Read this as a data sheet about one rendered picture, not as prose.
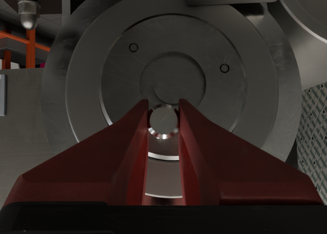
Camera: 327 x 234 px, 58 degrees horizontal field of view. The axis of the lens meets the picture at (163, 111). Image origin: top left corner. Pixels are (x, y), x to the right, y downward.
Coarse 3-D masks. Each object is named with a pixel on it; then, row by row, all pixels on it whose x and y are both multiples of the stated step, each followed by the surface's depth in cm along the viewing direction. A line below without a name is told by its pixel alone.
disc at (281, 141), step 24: (96, 0) 17; (72, 24) 17; (264, 24) 17; (72, 48) 17; (288, 48) 17; (48, 72) 17; (288, 72) 17; (48, 96) 17; (288, 96) 17; (48, 120) 16; (288, 120) 16; (72, 144) 16; (288, 144) 16
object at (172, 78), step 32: (128, 32) 15; (160, 32) 15; (192, 32) 15; (128, 64) 15; (160, 64) 15; (192, 64) 15; (224, 64) 15; (128, 96) 15; (160, 96) 15; (192, 96) 15; (224, 96) 15; (224, 128) 14
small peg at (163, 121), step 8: (160, 104) 12; (168, 104) 12; (152, 112) 12; (160, 112) 12; (168, 112) 12; (176, 112) 12; (152, 120) 12; (160, 120) 12; (168, 120) 12; (176, 120) 12; (152, 128) 12; (160, 128) 12; (168, 128) 12; (176, 128) 12; (160, 136) 12; (168, 136) 12
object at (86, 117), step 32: (128, 0) 16; (160, 0) 16; (96, 32) 16; (224, 32) 16; (256, 32) 16; (96, 64) 16; (256, 64) 16; (96, 96) 16; (256, 96) 16; (96, 128) 16; (256, 128) 16; (160, 160) 15; (160, 192) 15
